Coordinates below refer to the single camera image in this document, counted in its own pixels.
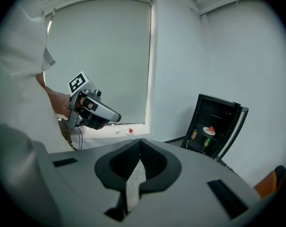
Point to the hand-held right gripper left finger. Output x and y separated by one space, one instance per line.
86 185

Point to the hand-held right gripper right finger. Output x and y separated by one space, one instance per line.
192 185

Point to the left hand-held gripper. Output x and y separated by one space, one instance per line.
76 83

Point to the white round plate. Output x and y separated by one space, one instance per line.
207 131

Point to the red watermelon slice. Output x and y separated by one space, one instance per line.
211 129

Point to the black mini fridge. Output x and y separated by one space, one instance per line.
216 117

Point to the person's left forearm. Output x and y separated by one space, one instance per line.
57 103

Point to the person's left hand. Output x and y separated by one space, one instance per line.
86 103

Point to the white windowsill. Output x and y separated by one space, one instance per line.
123 138

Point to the small plate of red fruit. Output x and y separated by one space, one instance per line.
130 131

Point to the dark wicker basket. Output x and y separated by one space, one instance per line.
64 129

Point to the green drink can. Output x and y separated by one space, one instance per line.
207 142

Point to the orange drink can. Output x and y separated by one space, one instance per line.
194 134

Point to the grey roller blind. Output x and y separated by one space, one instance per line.
97 55

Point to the orange sofa chair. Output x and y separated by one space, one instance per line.
270 181

